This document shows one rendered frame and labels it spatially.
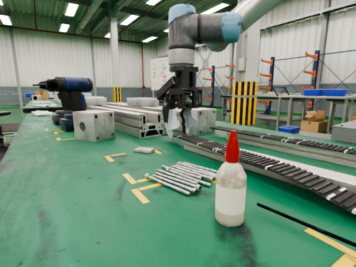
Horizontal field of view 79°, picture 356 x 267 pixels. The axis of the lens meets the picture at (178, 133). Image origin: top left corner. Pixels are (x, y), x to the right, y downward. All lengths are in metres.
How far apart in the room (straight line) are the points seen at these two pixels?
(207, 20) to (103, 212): 0.50
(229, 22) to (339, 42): 8.23
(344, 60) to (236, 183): 8.44
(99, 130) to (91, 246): 0.52
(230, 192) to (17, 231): 0.26
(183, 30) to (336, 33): 8.38
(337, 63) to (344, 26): 1.08
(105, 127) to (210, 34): 0.44
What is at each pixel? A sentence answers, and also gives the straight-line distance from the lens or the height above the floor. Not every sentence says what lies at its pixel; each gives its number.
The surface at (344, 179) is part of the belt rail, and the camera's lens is 0.43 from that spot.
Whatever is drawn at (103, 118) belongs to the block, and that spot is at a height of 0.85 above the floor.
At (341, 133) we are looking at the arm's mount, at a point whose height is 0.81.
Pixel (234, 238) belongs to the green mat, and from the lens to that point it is 0.28.
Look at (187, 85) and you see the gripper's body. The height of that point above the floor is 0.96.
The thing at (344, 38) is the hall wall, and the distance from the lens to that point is 8.78.
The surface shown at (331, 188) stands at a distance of 0.39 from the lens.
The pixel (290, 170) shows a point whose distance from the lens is 0.41.
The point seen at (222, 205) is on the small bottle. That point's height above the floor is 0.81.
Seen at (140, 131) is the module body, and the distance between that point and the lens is 0.76.
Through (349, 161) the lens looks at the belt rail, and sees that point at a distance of 0.61.
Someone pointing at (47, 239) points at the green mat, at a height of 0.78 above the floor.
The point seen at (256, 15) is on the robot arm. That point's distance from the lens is 0.78.
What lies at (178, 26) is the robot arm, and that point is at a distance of 0.63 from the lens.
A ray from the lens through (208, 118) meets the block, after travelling 0.84.
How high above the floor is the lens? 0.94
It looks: 11 degrees down
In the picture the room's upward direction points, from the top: straight up
